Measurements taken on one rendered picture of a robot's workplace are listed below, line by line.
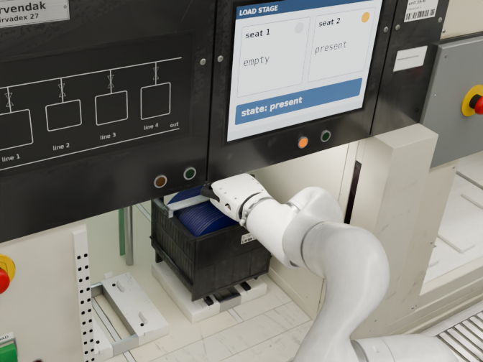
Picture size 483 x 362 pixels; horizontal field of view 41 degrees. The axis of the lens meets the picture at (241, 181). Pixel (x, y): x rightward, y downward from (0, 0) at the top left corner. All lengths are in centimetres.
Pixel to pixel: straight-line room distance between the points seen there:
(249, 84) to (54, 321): 47
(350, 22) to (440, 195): 57
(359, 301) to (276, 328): 69
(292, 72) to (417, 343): 44
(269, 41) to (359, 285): 37
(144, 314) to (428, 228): 68
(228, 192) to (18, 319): 52
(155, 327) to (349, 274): 69
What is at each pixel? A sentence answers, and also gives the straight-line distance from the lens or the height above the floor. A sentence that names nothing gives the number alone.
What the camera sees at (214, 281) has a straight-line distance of 148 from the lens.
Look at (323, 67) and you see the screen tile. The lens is 106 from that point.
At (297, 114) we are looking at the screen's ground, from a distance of 107.
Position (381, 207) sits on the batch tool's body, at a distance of 127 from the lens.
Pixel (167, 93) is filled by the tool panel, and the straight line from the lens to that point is 91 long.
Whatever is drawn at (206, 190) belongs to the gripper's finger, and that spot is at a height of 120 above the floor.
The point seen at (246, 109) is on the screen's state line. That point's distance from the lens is 99.
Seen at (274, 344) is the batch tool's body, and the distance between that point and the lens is 151.
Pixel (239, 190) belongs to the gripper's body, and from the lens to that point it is 135.
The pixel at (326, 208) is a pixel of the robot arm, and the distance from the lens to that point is 117.
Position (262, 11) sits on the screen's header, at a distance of 95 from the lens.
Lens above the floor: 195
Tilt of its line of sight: 32 degrees down
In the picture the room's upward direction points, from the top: 5 degrees clockwise
